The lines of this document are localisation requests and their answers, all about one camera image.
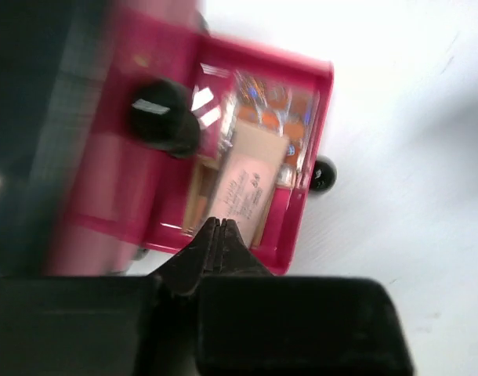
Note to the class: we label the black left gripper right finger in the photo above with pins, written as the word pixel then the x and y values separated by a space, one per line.
pixel 250 324

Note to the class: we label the black drawer organizer cabinet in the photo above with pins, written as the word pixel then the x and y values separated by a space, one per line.
pixel 53 62

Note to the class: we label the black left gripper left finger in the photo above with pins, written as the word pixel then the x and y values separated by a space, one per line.
pixel 94 325

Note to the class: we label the pink blush palette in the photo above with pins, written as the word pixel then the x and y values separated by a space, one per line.
pixel 247 177

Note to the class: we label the four-colour eyeshadow palette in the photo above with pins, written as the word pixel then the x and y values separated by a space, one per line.
pixel 204 177

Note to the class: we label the pink bottom drawer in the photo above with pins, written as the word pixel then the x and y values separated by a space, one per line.
pixel 216 62

